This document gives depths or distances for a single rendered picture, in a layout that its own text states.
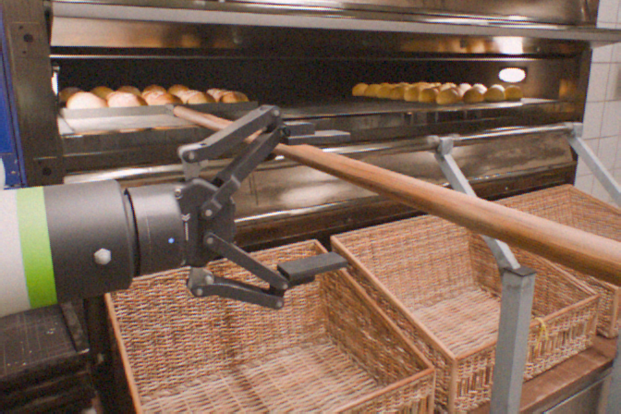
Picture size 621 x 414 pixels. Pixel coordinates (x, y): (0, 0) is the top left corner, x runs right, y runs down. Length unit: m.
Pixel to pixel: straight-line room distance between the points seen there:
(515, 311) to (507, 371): 0.13
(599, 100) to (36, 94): 2.00
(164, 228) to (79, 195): 0.07
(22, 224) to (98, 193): 0.05
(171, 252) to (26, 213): 0.11
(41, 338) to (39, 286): 0.52
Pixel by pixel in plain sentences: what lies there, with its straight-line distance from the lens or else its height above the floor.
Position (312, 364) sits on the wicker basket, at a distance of 1.28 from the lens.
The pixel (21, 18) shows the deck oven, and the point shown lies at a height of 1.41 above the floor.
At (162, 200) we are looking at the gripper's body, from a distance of 0.40.
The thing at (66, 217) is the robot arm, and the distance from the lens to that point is 0.39.
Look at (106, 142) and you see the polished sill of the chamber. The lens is 1.10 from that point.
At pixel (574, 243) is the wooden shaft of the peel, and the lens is 0.40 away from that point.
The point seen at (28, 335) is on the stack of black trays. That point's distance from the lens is 0.92.
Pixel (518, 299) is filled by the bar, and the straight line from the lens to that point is 0.97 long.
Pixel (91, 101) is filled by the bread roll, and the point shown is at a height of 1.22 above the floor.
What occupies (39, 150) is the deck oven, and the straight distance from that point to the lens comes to 1.10.
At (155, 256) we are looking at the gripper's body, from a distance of 0.40.
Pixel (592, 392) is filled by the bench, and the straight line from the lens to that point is 1.53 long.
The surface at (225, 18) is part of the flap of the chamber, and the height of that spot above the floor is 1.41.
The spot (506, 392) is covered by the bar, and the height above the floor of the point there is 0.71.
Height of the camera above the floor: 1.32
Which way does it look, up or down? 14 degrees down
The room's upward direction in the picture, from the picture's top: straight up
